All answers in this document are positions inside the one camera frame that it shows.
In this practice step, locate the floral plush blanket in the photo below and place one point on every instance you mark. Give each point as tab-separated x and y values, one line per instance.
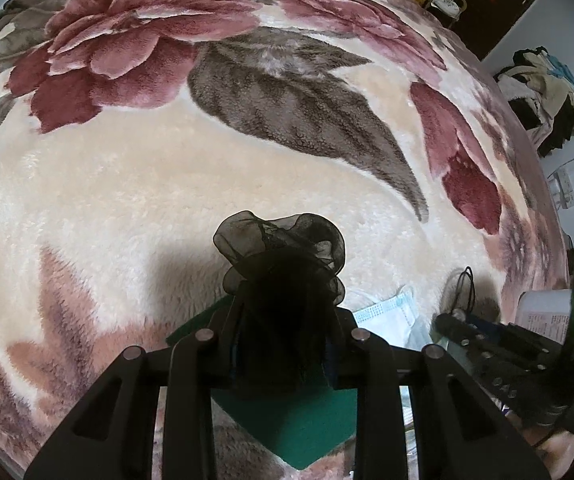
130	129

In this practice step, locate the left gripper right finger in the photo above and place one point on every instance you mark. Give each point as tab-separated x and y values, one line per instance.
459	431

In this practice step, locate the white wall power strip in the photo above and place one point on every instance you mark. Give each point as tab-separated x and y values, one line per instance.
561	189

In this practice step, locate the black mesh scrunchie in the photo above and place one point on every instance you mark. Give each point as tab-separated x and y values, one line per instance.
284	272

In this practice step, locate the pile of clothes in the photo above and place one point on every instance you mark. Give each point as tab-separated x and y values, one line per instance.
540	91

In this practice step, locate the person's right hand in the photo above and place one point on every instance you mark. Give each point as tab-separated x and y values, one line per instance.
554	447

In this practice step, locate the teal surgical face mask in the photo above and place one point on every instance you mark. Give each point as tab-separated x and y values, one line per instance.
397	320

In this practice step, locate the white plastic bottle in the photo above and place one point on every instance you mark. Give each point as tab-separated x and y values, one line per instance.
545	312

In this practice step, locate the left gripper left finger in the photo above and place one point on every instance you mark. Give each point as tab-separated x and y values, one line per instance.
110	432

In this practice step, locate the green scouring pad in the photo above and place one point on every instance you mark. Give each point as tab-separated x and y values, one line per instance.
292	424

